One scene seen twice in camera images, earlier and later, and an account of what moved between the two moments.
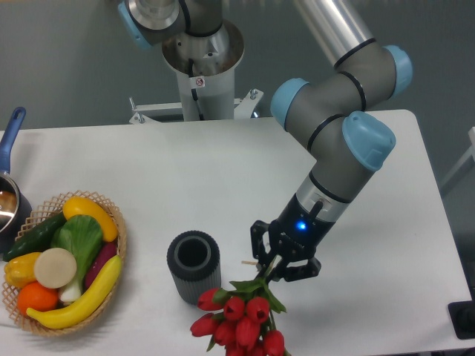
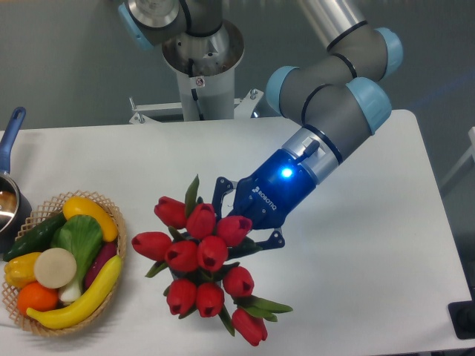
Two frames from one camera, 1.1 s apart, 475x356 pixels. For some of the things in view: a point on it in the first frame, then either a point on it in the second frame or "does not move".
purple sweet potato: x=103 y=254 does not move
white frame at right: x=470 y=153 does not move
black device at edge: x=462 y=315 does not move
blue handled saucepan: x=15 y=223 does not move
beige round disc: x=55 y=268 does not move
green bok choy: x=82 y=236 does not move
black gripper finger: x=290 y=274 to x=275 y=240
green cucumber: x=38 y=239 does not move
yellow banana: x=78 y=314 does not move
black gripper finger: x=258 y=245 to x=223 y=185
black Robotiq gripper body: x=296 y=233 to x=270 y=196
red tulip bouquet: x=242 y=320 to x=195 y=268
